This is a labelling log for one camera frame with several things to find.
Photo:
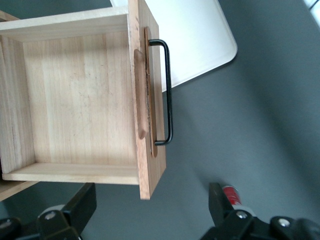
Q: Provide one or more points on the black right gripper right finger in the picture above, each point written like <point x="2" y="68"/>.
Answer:
<point x="220" y="207"/>

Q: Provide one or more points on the red bottle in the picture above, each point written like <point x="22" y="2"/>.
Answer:
<point x="231" y="193"/>

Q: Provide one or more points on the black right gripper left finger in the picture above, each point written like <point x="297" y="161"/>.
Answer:
<point x="80" y="207"/>

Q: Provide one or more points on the light wooden drawer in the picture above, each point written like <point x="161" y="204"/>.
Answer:
<point x="75" y="100"/>

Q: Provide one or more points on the white plastic tray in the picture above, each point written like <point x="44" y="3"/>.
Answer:
<point x="195" y="37"/>

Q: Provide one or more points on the wooden drawer cabinet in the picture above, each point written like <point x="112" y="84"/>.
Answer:
<point x="10" y="190"/>

